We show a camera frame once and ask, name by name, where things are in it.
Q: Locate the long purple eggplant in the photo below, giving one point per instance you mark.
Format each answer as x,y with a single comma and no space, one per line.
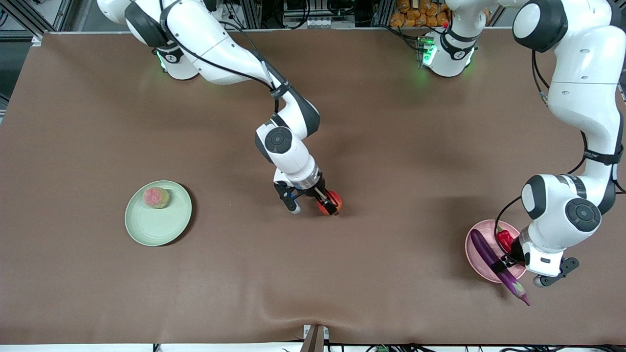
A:
481,247

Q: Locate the pink beige peach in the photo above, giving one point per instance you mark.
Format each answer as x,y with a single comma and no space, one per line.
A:
156,198

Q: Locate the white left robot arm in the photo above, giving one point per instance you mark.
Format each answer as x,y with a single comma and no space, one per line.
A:
587,73

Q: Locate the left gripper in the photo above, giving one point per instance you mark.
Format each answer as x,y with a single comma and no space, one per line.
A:
513,251

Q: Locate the pink round plate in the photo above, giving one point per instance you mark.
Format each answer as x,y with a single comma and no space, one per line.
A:
477,264

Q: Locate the red pomegranate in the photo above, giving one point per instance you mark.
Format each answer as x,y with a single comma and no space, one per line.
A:
323,208

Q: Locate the white connector strip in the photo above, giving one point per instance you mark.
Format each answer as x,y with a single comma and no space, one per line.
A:
325,23

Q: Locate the bag of orange items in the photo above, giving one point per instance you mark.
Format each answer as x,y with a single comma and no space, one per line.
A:
418,14

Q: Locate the light green round plate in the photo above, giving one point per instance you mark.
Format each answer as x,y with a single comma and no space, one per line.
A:
157,222

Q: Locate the brown table cover cloth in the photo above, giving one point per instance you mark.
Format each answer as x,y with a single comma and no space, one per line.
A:
293,274

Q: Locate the grey aluminium frame post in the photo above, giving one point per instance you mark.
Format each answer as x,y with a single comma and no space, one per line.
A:
29,22

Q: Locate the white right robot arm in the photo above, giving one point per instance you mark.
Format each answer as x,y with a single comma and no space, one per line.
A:
210,44

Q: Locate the red chili pepper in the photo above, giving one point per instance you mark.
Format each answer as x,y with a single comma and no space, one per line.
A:
504,239

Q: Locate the metal bracket at table edge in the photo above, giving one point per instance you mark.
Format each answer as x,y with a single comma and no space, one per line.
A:
315,338

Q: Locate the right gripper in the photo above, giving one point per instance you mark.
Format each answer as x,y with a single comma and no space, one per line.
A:
319,191

